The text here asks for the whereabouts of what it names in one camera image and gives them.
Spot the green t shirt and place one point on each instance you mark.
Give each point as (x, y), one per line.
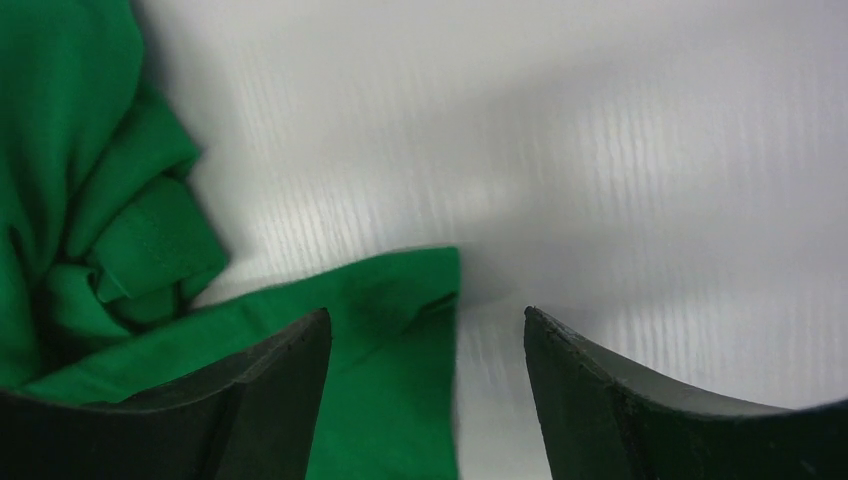
(104, 248)

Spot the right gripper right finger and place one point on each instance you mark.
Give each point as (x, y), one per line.
(604, 416)

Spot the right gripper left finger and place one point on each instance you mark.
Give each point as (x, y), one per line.
(251, 415)

